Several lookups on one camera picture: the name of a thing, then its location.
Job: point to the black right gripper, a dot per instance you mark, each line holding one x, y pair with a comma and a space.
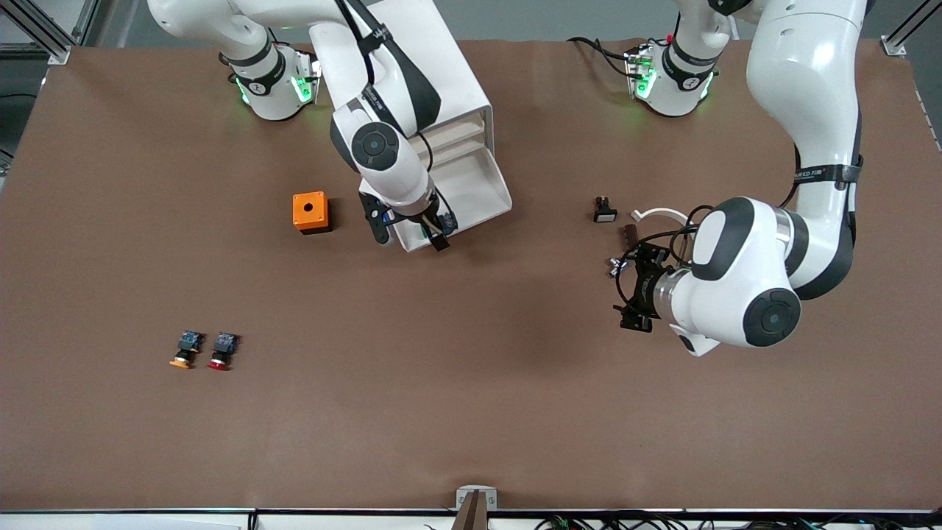
430, 223

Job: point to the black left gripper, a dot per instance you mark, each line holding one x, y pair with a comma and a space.
645, 285

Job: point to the green push button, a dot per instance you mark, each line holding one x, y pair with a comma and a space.
447, 221

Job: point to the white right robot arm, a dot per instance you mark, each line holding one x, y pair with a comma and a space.
383, 147

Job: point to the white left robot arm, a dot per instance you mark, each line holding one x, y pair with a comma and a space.
802, 88

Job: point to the white rectangular push button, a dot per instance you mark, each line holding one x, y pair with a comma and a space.
605, 215

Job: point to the red push button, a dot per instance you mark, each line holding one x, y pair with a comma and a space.
223, 346

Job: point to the yellow push button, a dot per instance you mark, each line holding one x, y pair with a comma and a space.
188, 346

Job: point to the silver metal tee fitting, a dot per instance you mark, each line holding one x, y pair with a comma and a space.
614, 269

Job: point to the dark brown cylinder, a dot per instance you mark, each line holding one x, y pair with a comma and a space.
628, 235

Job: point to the brown wooden bar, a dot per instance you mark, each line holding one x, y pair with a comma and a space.
471, 515

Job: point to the orange button enclosure box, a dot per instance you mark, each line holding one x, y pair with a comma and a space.
321, 218

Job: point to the grey metal bracket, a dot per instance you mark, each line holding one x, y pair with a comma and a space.
462, 497

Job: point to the white table edge rail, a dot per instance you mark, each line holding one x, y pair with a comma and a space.
331, 519

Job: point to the aluminium frame profile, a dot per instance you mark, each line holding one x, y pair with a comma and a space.
893, 46
59, 53

